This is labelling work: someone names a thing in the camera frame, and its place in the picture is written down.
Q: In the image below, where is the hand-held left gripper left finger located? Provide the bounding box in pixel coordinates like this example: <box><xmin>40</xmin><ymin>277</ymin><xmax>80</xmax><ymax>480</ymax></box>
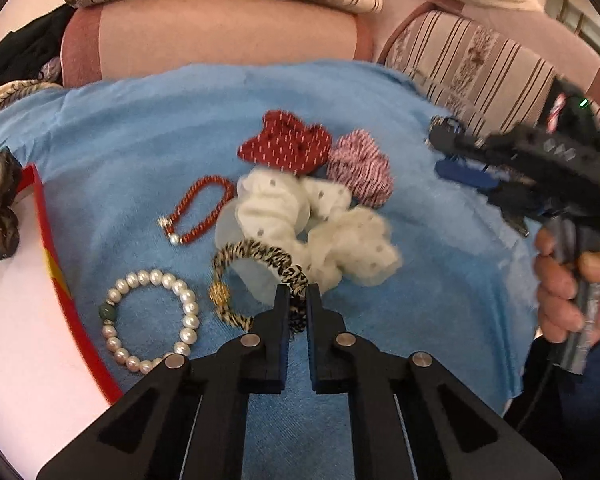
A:
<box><xmin>36</xmin><ymin>284</ymin><xmax>292</xmax><ymax>480</ymax></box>

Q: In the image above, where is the black cloth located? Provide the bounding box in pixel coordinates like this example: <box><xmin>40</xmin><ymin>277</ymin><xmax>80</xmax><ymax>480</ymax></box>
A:
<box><xmin>0</xmin><ymin>5</ymin><xmax>76</xmax><ymax>92</ymax></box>

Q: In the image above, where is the pink bolster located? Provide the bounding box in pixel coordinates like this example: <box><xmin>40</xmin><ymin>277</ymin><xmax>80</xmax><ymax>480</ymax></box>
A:
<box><xmin>60</xmin><ymin>0</ymin><xmax>376</xmax><ymax>87</ymax></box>

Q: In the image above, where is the blue cloth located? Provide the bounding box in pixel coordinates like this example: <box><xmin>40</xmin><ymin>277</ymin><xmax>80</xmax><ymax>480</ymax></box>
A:
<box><xmin>0</xmin><ymin>60</ymin><xmax>546</xmax><ymax>480</ymax></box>

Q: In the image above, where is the striped floral cushion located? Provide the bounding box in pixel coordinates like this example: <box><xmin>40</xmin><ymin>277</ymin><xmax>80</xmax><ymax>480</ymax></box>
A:
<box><xmin>382</xmin><ymin>10</ymin><xmax>576</xmax><ymax>136</ymax></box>

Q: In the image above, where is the red white striped scrunchie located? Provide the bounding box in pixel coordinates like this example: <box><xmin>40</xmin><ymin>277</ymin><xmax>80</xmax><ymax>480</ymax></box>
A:
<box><xmin>326</xmin><ymin>130</ymin><xmax>395</xmax><ymax>209</ymax></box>

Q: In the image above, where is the red beaded bracelet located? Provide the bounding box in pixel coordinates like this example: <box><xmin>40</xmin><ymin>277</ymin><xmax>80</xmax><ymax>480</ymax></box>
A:
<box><xmin>157</xmin><ymin>175</ymin><xmax>236</xmax><ymax>247</ymax></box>

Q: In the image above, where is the black cable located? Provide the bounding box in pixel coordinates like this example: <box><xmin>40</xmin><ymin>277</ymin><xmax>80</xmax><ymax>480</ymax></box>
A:
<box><xmin>502</xmin><ymin>340</ymin><xmax>563</xmax><ymax>428</ymax></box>

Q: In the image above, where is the red white-dotted scrunchie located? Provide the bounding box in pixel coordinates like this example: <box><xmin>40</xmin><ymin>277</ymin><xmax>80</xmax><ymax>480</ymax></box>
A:
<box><xmin>237</xmin><ymin>109</ymin><xmax>333</xmax><ymax>177</ymax></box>

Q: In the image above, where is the pearl bracelet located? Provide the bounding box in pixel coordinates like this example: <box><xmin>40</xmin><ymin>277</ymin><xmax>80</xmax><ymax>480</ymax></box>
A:
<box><xmin>100</xmin><ymin>269</ymin><xmax>199</xmax><ymax>375</ymax></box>

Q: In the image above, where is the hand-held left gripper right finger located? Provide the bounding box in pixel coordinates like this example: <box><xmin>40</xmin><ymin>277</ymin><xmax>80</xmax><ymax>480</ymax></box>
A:
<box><xmin>307</xmin><ymin>283</ymin><xmax>563</xmax><ymax>480</ymax></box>

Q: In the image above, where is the white dotted scrunchie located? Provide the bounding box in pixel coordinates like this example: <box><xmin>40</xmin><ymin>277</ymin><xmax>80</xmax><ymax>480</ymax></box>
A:
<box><xmin>300</xmin><ymin>207</ymin><xmax>403</xmax><ymax>292</ymax></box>
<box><xmin>215</xmin><ymin>167</ymin><xmax>353</xmax><ymax>306</ymax></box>

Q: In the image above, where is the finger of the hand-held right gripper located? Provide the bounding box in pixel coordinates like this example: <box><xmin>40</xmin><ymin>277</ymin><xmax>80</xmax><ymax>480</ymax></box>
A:
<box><xmin>434</xmin><ymin>156</ymin><xmax>512</xmax><ymax>193</ymax></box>
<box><xmin>426</xmin><ymin>116</ymin><xmax>518</xmax><ymax>162</ymax></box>

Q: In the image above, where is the beige patterned scarf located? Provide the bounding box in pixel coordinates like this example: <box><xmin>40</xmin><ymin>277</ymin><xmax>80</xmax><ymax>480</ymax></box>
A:
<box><xmin>0</xmin><ymin>57</ymin><xmax>63</xmax><ymax>123</ymax></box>

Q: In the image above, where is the person's right hand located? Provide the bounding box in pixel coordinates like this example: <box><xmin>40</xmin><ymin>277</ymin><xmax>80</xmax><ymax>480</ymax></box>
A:
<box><xmin>534</xmin><ymin>227</ymin><xmax>600</xmax><ymax>347</ymax></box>

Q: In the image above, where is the red box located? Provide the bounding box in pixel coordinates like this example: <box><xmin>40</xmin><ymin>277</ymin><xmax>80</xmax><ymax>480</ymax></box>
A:
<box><xmin>0</xmin><ymin>162</ymin><xmax>126</xmax><ymax>406</ymax></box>

